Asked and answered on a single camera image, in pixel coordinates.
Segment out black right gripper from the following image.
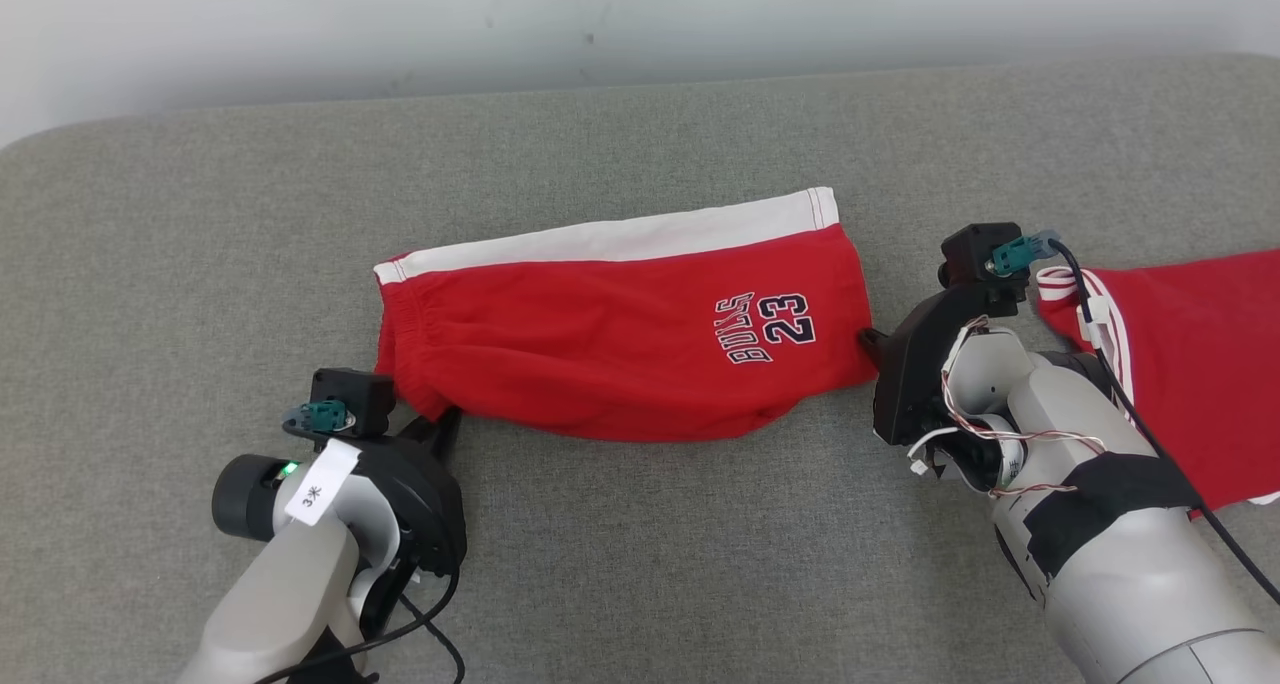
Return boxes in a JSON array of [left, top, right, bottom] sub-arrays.
[[856, 282, 1033, 450]]

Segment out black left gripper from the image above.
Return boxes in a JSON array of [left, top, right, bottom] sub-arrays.
[[365, 406, 469, 577]]

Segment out red Bulls 23 shorts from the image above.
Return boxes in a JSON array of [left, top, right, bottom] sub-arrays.
[[373, 186, 881, 443]]

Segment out red white basketball jersey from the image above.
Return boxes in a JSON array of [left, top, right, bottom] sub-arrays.
[[1035, 249, 1280, 513]]

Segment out grey fabric sofa cushion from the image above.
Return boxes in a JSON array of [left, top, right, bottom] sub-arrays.
[[0, 54, 1280, 684]]

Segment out black cable with teal plug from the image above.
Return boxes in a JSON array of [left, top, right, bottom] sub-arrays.
[[255, 400, 469, 684], [990, 228, 1280, 607]]

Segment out white paper cable tag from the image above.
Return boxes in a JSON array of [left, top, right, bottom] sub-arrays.
[[284, 438, 362, 526]]

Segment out red white twisted wires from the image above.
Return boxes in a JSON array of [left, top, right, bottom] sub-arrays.
[[905, 316, 1109, 500]]

